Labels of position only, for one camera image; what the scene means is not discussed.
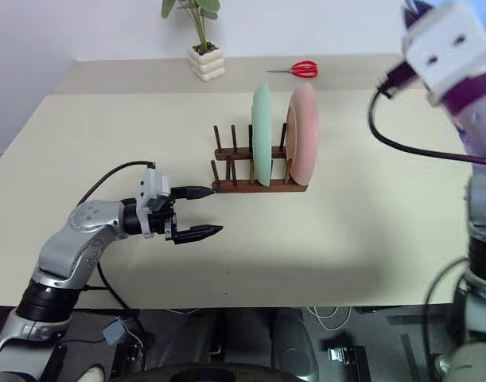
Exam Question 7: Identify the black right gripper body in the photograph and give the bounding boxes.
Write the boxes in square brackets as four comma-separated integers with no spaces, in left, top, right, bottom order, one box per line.
[401,0,432,26]

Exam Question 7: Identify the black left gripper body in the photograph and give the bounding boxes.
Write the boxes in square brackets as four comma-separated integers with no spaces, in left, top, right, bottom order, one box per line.
[148,193,179,243]

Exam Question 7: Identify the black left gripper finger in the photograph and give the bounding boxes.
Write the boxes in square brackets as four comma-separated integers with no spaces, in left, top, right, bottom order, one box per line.
[172,224,225,245]
[170,185,218,201]

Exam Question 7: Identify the wooden dish rack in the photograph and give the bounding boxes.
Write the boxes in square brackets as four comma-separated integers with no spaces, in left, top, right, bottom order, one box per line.
[210,123,309,195]

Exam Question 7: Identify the green plate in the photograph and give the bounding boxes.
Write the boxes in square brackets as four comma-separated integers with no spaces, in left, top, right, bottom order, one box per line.
[251,82,275,187]

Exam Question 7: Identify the pink plate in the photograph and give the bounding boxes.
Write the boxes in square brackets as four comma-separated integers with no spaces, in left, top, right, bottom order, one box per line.
[286,81,321,187]

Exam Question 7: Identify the small grey box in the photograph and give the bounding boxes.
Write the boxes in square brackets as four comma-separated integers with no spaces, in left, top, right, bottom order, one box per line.
[102,318,134,347]

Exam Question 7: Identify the green plant in white pot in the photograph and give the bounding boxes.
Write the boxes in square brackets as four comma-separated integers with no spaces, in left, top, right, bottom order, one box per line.
[160,0,226,84]

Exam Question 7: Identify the grey rounded shape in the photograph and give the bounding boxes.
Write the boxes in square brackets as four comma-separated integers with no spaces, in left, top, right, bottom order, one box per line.
[270,307,321,382]

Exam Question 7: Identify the white shoe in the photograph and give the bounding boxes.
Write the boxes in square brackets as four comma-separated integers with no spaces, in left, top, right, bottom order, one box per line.
[80,364,107,382]

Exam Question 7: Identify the grey caster wheel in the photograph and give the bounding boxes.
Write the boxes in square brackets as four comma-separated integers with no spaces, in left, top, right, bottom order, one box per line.
[432,353,453,376]

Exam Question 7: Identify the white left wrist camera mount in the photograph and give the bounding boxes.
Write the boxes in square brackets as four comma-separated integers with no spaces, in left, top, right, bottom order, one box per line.
[134,168,172,240]

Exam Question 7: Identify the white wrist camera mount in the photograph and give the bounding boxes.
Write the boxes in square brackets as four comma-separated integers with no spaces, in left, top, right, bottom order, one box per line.
[134,168,172,240]
[400,0,486,107]

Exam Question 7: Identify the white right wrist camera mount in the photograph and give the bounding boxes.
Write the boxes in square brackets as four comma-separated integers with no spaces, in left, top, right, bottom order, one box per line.
[400,0,486,107]

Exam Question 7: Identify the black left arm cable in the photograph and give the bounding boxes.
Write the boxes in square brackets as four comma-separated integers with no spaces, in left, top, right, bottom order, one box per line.
[76,160,157,209]

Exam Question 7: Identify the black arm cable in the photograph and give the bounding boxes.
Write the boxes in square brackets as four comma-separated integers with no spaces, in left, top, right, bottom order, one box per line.
[367,59,486,167]
[76,160,157,209]

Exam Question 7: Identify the red handled scissors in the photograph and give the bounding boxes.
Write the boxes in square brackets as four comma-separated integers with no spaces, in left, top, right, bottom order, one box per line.
[265,60,320,80]

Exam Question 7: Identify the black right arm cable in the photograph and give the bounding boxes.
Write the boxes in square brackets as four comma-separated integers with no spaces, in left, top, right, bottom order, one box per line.
[367,59,486,167]

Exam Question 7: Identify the thin white cable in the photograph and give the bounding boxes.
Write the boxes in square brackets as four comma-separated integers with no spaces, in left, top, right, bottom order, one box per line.
[305,305,352,333]

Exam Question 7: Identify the metal bracket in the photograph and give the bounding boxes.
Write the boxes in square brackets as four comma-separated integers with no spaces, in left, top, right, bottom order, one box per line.
[327,344,367,366]

